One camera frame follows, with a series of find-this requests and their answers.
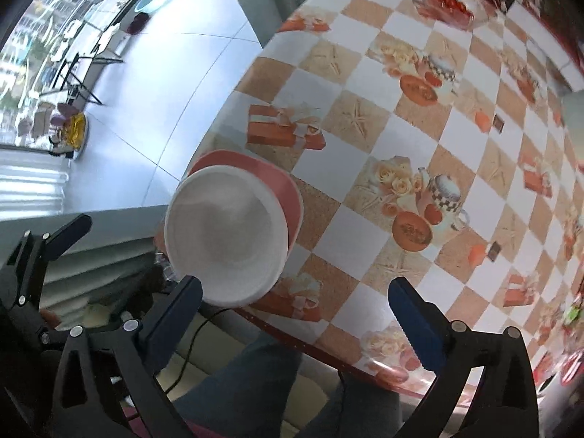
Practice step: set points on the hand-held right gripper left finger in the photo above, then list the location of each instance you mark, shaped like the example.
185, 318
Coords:
175, 317

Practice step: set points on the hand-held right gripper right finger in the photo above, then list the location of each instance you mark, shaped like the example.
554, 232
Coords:
415, 324

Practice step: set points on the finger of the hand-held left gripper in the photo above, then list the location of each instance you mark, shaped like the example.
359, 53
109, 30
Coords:
27, 264
48, 338

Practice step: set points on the white bowl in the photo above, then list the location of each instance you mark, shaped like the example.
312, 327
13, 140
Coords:
223, 237

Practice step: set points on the pink square plate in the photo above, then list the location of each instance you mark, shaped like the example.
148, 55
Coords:
288, 200

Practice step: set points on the beige seat cushion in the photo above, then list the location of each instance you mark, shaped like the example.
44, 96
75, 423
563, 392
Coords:
214, 365

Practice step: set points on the person's legs in jeans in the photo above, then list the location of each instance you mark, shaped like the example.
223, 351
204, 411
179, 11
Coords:
255, 383

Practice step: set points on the yellow bundle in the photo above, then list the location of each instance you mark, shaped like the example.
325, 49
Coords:
76, 130

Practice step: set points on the checkered printed tablecloth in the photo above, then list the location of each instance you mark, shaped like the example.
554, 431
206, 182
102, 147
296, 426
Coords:
410, 146

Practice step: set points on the black folding rack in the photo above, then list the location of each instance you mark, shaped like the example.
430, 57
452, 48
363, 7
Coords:
84, 68

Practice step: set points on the glass window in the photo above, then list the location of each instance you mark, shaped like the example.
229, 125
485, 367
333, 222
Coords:
41, 32

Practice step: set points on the dish of red food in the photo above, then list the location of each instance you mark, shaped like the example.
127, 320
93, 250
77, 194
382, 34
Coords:
449, 2

